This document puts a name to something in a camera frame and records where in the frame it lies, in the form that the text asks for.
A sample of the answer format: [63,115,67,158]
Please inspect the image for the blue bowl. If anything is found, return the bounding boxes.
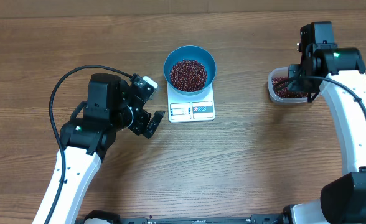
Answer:
[163,45,217,96]

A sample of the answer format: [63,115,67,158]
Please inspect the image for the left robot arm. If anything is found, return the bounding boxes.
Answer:
[34,73,164,223]

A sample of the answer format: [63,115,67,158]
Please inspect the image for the clear plastic container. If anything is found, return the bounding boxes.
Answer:
[267,64,319,105]

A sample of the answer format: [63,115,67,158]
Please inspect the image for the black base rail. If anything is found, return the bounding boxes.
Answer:
[75,210,290,224]

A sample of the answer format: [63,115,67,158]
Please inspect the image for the red beans in container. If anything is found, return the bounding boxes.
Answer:
[271,77,307,98]

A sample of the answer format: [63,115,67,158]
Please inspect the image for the white digital kitchen scale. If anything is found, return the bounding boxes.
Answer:
[167,84,216,123]

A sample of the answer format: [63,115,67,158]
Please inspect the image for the red beans in bowl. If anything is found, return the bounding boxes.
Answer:
[169,60,207,92]

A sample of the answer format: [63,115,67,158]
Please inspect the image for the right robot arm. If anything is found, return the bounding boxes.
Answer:
[273,22,366,223]

